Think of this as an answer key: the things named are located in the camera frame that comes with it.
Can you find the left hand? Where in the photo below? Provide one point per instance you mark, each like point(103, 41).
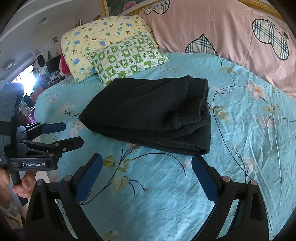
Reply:
point(24, 189)

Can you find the yellow cartoon pillow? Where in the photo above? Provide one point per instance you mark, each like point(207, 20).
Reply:
point(96, 35)

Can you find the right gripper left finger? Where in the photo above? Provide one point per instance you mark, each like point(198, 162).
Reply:
point(54, 211)

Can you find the green checkered pillow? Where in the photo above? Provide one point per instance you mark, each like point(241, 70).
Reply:
point(125, 58)

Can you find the black pants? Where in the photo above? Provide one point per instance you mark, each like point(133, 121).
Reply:
point(168, 114)

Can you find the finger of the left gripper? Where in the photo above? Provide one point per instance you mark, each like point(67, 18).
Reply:
point(34, 130)
point(53, 150)

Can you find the pink quilt with plaid hearts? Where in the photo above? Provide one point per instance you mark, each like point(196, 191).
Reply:
point(228, 29)

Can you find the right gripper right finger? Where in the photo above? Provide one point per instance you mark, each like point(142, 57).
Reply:
point(250, 219)

